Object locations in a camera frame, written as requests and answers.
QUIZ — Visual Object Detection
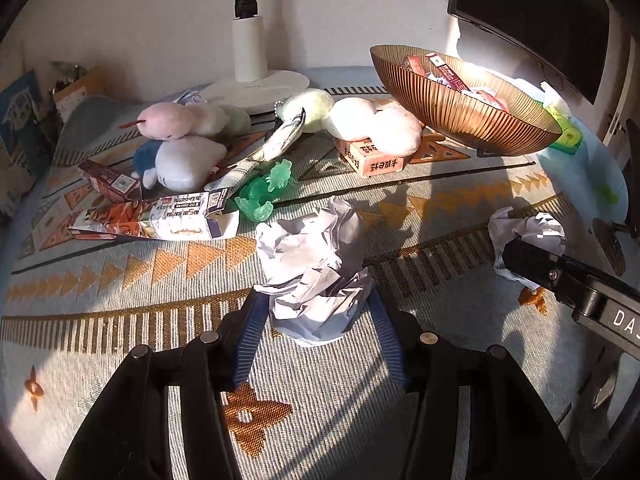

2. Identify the white paper ball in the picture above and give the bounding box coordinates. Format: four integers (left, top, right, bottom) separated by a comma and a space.
256, 197, 373, 347

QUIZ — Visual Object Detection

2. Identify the large paper ball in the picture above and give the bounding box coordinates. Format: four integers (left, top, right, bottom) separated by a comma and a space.
488, 207, 567, 292

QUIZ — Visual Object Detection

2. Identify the green translucent plastic toy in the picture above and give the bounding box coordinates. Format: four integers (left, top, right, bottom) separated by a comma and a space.
234, 159, 292, 223

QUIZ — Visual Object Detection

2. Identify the orange printed long box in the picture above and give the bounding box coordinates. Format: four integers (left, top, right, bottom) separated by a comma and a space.
68, 190, 240, 242

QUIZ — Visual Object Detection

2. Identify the blue white cat plush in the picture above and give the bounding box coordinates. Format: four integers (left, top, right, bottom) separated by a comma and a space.
131, 134, 227, 193

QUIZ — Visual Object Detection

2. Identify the orange square carton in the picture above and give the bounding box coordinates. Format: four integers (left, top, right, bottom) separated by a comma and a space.
333, 139, 405, 178

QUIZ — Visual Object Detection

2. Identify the silver foil snack wrapper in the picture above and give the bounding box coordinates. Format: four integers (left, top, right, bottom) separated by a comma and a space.
204, 108, 306, 197

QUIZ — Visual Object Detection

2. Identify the dark red long box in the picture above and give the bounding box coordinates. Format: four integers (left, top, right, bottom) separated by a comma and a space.
77, 159, 142, 203

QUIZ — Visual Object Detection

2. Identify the green white pink dango plush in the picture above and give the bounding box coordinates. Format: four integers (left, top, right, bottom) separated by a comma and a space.
276, 89, 423, 157

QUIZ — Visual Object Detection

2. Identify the pink dango skewer plush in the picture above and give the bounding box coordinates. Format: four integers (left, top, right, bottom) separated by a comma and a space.
119, 102, 252, 141

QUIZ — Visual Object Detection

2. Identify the paper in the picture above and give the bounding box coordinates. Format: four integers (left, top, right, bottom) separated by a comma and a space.
175, 90, 206, 105

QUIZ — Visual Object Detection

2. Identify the round blue glass side table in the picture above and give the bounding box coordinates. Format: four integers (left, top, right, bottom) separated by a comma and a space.
536, 117, 628, 226

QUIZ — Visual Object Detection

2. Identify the patterned woven table mat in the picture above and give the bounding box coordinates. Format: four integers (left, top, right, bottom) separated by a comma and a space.
0, 84, 591, 480

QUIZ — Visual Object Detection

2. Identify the green tissue pack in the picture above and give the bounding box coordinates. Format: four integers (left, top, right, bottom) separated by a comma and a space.
540, 81, 582, 155

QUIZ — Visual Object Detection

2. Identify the white desk lamp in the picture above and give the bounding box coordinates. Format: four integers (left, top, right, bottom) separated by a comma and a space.
200, 0, 309, 115

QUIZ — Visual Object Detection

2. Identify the brown ribbed wicker bowl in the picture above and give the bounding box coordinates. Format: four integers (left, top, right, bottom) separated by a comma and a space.
370, 44, 562, 156

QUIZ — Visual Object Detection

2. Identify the beige calligraphy pen cup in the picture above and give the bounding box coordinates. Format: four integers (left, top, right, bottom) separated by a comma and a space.
52, 61, 105, 124

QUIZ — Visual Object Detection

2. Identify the row of upright books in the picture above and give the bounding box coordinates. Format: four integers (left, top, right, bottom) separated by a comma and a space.
0, 70, 53, 218

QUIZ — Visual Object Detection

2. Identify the black wall monitor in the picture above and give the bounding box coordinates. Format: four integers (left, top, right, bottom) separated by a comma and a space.
448, 0, 610, 102

